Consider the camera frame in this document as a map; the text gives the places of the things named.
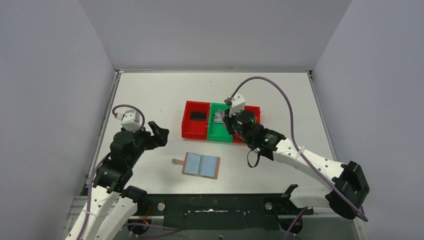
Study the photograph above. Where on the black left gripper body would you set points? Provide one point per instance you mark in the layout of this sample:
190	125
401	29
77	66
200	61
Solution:
154	136

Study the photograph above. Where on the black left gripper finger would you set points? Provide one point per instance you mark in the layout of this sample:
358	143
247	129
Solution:
150	143
160	135

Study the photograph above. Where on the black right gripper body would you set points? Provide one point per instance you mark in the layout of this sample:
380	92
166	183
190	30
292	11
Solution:
244	136

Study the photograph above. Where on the brown leather card holder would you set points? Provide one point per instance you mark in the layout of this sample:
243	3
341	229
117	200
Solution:
199	165

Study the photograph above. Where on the white silver credit card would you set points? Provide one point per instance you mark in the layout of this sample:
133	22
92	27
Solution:
222	116

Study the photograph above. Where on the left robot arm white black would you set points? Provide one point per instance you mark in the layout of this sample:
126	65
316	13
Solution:
110	201

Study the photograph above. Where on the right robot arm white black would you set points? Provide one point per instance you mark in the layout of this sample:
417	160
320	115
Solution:
343	188

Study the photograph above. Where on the silver grey card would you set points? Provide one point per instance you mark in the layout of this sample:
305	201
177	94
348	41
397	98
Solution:
216	118

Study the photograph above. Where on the black card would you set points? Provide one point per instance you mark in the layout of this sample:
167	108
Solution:
198	116

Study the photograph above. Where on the green middle bin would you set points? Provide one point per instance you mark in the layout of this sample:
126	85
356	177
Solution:
217	132

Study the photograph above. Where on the right red bin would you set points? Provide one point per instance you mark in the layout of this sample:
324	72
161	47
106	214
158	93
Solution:
257	113

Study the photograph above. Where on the red bin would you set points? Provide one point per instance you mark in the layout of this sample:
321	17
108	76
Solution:
192	129
257	113

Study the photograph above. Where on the left red bin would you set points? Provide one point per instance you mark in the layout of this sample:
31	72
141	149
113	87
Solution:
192	129

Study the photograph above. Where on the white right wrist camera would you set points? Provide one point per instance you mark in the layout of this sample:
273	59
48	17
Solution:
237	104

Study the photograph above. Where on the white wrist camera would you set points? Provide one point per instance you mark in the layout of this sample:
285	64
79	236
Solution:
131	120
237	104

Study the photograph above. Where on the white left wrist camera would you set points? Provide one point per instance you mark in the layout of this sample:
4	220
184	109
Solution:
131	120

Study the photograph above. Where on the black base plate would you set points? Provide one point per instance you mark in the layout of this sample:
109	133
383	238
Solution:
218	211

